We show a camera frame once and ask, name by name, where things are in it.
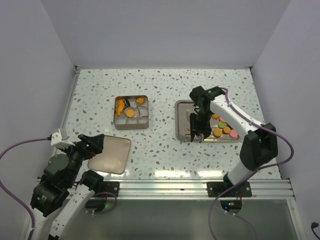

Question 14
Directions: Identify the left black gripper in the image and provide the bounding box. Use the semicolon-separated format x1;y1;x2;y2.
58;133;104;186

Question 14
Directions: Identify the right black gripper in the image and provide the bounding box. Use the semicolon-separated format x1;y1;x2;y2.
190;108;214;143

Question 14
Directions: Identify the gold tin lid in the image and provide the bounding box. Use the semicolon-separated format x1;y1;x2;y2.
87;135;131;175

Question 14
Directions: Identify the black sandwich cookie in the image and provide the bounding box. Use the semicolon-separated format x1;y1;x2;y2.
124;99;131;108

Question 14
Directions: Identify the orange swirl cookie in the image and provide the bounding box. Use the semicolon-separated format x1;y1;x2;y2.
136;97;145;105

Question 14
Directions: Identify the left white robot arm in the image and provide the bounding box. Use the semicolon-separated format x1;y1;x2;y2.
28;130;105;240

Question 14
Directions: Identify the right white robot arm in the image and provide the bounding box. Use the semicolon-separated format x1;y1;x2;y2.
189;86;278;197

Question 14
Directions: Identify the orange sandwich cookie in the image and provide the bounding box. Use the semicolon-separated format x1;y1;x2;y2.
212;128;223;138

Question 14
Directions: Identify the silver metal tray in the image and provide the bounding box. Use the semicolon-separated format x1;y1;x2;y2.
175;100;241;143

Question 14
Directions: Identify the green macaron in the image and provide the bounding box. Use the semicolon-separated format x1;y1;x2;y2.
217;121;227;129

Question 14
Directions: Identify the pink macaron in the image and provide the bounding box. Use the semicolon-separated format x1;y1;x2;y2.
229;129;238;139

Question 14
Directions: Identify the gold cookie tin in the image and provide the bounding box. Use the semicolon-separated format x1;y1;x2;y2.
113;95;150;131

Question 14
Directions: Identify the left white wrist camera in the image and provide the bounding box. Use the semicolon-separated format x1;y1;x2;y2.
50;128;75;149

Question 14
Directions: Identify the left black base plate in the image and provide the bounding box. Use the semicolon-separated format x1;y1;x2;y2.
94;181;120;198

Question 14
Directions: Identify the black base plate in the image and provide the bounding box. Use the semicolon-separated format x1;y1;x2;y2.
206;181;252;198
94;181;120;198

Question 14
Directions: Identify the aluminium rail frame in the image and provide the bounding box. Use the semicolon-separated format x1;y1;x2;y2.
105;179;295;200

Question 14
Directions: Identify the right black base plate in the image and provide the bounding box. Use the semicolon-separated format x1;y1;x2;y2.
206;181;252;198

